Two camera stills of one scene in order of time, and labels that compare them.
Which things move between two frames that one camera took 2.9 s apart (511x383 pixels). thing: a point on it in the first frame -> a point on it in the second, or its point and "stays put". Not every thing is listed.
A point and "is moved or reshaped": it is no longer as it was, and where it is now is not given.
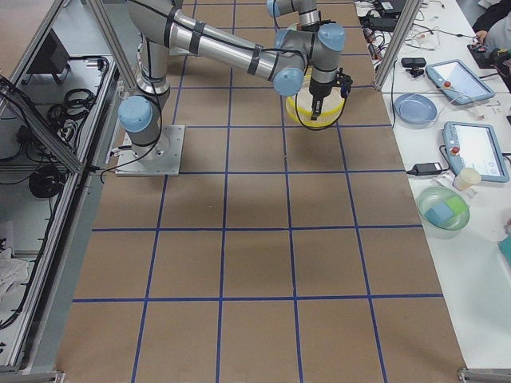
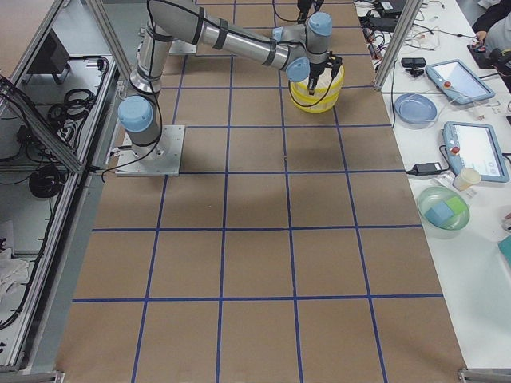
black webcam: x=414 y=63 stays put
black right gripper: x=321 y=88 -> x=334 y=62
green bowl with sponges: x=442 y=211 stays put
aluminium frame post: x=398 y=44 stays put
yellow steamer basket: x=299 y=105 is moved or reshaped
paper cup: x=466 y=178 stays put
